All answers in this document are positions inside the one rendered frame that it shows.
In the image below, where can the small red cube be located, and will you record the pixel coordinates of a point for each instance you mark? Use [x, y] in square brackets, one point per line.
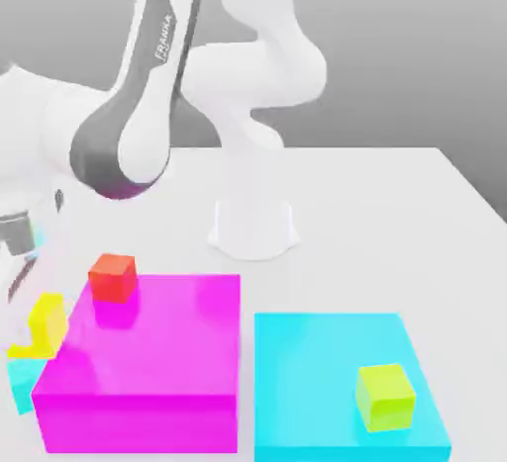
[113, 280]

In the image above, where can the small yellow cube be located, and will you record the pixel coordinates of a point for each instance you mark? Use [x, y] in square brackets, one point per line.
[49, 323]

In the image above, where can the small cyan cube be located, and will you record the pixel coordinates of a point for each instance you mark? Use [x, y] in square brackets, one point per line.
[23, 385]

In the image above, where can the large cyan box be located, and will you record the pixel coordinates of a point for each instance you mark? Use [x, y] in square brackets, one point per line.
[317, 383]

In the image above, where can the small lime green cube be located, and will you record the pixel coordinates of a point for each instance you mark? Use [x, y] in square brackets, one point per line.
[386, 396]

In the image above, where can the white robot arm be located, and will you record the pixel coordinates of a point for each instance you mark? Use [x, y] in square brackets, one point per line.
[253, 74]

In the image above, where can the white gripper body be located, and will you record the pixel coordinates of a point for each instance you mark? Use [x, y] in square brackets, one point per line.
[23, 280]

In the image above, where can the large magenta box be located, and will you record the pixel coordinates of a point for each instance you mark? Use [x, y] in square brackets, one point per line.
[158, 351]

